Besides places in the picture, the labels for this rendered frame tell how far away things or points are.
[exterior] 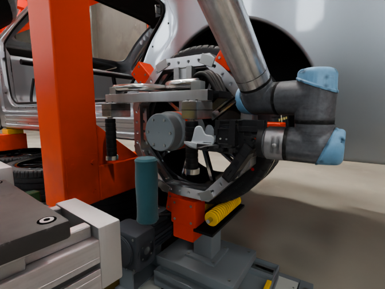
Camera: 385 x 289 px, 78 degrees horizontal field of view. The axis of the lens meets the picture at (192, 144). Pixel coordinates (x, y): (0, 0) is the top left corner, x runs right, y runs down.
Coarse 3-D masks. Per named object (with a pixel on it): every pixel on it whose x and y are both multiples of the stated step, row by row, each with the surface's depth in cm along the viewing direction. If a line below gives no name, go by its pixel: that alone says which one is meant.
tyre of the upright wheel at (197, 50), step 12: (192, 48) 95; (204, 48) 92; (216, 48) 89; (276, 120) 81; (288, 120) 98; (252, 168) 87; (264, 168) 85; (240, 180) 90; (252, 180) 88; (228, 192) 94; (240, 192) 91
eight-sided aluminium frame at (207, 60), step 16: (160, 64) 93; (176, 64) 90; (192, 64) 86; (208, 64) 82; (160, 80) 100; (224, 80) 80; (144, 112) 107; (144, 128) 108; (144, 144) 108; (160, 176) 101; (240, 176) 86; (176, 192) 97; (192, 192) 93; (208, 192) 89
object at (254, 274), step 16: (160, 272) 111; (176, 272) 113; (256, 272) 112; (272, 272) 110; (176, 288) 107; (192, 288) 102; (208, 288) 104; (240, 288) 104; (256, 288) 104; (272, 288) 107
